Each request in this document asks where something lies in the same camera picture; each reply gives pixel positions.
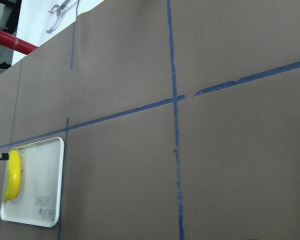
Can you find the white bear tray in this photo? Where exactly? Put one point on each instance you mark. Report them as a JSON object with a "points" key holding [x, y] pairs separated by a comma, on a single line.
{"points": [[39, 199]]}

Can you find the red bottle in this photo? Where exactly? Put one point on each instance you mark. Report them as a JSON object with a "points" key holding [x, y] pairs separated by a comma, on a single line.
{"points": [[9, 41]]}

